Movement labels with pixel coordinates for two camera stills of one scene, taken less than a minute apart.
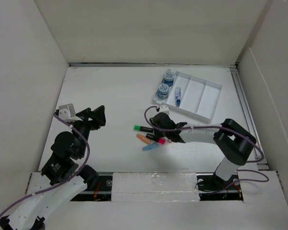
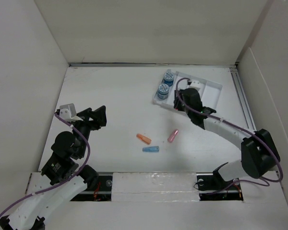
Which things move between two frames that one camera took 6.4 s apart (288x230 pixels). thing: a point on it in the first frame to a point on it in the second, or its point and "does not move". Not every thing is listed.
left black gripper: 98,116 does not move
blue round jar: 163,89 does not move
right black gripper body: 162,133 to 177,107
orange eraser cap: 144,138 does not move
